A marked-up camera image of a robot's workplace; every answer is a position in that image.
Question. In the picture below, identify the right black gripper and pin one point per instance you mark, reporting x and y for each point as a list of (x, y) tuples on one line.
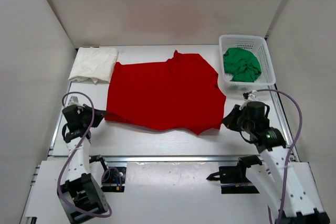
[(237, 119)]

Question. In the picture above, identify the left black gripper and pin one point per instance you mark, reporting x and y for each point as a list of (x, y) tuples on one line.
[(87, 114)]

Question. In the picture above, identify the white t shirt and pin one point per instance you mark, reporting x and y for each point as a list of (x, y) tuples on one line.
[(95, 64)]

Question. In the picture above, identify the red t shirt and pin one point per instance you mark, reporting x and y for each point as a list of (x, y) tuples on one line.
[(180, 93)]

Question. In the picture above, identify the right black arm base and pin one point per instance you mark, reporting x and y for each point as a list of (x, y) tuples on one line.
[(233, 178)]

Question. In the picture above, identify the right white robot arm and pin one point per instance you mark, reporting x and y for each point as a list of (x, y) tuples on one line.
[(286, 186)]

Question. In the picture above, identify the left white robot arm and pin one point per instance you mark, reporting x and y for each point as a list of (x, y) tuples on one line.
[(79, 189)]

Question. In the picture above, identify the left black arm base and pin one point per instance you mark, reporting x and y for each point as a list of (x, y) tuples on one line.
[(109, 176)]

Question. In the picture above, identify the green t shirt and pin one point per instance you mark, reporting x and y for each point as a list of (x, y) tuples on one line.
[(242, 65)]

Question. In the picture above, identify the white plastic basket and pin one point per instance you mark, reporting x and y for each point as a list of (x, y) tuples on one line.
[(258, 47)]

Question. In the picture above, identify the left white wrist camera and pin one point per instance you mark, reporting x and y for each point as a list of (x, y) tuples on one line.
[(73, 101)]

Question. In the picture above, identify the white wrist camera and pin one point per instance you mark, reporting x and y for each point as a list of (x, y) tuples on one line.
[(250, 96), (73, 101)]

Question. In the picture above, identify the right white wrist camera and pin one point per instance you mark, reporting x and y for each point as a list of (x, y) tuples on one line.
[(250, 96)]

